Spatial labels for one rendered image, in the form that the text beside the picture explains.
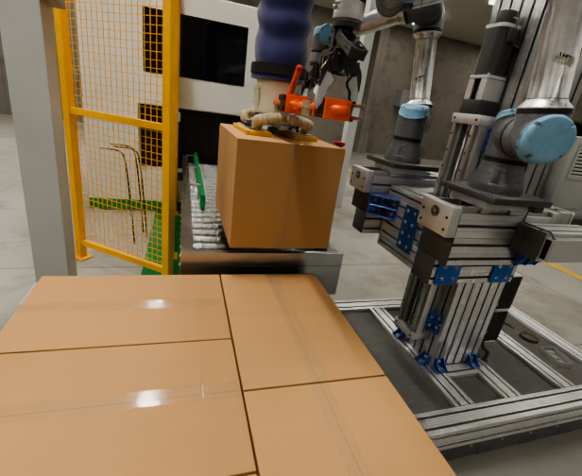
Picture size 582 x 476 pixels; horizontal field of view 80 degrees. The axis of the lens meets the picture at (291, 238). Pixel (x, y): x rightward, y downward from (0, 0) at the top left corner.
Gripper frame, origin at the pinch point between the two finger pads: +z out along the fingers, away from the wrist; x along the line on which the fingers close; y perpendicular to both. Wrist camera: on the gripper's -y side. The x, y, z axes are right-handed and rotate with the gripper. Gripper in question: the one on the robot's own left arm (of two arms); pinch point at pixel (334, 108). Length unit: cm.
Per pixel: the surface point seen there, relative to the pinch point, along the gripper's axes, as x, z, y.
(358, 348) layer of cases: -14, 66, -16
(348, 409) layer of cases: 0, 66, -37
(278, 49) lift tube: 4, -18, 50
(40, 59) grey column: 97, -3, 108
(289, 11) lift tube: 2, -30, 50
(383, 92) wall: -620, -88, 1019
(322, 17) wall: -368, -255, 1019
